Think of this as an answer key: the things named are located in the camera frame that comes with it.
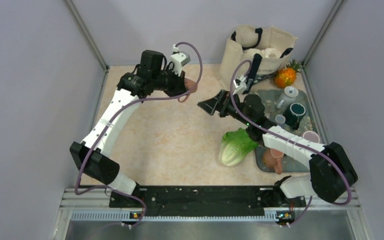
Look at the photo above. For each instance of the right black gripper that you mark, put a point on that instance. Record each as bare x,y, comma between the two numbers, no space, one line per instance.
220,103

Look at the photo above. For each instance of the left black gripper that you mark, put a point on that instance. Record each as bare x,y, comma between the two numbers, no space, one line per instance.
179,86

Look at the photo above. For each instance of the pink mug small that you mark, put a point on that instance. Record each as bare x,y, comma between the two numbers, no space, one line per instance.
190,85

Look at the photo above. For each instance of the grey blue mug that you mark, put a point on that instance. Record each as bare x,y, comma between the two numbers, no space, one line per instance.
280,120

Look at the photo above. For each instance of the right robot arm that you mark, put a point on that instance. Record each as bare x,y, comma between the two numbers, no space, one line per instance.
331,174

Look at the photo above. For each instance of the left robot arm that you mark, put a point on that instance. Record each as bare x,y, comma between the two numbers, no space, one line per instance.
155,72

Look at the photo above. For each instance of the white grey mug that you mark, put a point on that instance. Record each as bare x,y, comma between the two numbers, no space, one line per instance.
287,97

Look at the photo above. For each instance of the pink mug large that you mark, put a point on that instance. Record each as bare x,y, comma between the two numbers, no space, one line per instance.
272,158

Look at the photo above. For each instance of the dark teal mug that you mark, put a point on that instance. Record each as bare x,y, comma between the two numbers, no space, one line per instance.
293,114

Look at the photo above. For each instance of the toy lettuce head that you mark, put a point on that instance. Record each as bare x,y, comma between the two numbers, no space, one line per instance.
235,146

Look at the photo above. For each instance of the toy pineapple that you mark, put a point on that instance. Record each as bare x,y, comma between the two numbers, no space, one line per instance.
287,76

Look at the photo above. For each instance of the beige canvas tote bag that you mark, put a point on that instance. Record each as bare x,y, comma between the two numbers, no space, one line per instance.
268,49

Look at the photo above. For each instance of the floral grey tray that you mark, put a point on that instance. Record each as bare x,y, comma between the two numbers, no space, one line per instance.
269,99

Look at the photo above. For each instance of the mauve cup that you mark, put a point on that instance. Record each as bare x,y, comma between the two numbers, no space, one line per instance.
311,136

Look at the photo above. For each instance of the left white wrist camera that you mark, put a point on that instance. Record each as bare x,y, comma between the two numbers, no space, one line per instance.
179,59

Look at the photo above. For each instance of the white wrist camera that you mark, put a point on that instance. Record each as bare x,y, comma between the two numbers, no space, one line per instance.
240,85
179,59

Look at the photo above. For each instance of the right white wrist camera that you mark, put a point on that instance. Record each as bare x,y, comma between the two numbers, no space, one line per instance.
240,85

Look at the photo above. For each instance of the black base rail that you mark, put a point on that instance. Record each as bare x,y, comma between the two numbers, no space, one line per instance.
206,201

